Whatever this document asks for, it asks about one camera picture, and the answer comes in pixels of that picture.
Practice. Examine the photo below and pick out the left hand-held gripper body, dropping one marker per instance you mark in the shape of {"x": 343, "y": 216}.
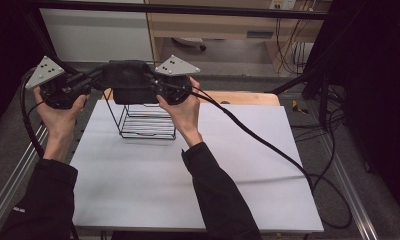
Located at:
{"x": 59, "y": 88}

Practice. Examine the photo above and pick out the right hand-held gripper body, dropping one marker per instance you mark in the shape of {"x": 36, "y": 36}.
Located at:
{"x": 176, "y": 85}

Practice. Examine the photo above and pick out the black fabric bag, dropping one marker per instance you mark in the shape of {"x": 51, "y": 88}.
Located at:
{"x": 128, "y": 80}

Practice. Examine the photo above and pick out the person's right hand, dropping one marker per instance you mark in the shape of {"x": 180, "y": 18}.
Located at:
{"x": 184, "y": 115}

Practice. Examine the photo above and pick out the person's left hand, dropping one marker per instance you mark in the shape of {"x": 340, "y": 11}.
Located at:
{"x": 59, "y": 121}

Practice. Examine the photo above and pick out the white cabinet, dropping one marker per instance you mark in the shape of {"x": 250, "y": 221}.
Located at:
{"x": 94, "y": 35}

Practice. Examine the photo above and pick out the white chair base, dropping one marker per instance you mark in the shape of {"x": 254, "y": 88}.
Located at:
{"x": 189, "y": 41}

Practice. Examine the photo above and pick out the black curtain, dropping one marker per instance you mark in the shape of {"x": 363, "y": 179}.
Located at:
{"x": 8, "y": 40}
{"x": 378, "y": 100}

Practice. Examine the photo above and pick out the wooden board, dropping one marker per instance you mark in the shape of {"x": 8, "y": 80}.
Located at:
{"x": 248, "y": 98}

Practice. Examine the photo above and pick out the light wooden desk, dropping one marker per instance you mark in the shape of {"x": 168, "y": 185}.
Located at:
{"x": 218, "y": 25}

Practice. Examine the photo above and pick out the white board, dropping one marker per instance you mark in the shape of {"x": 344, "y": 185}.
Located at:
{"x": 138, "y": 180}

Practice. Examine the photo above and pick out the yellow black tape strip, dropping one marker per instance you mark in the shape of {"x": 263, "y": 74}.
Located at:
{"x": 298, "y": 107}

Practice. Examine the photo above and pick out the white power strip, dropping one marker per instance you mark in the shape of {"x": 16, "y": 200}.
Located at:
{"x": 283, "y": 4}

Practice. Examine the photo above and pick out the black metal frame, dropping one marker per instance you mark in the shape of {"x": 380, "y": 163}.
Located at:
{"x": 221, "y": 11}

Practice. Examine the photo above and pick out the aluminium rail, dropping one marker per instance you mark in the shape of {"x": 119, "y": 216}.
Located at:
{"x": 351, "y": 190}
{"x": 8, "y": 186}

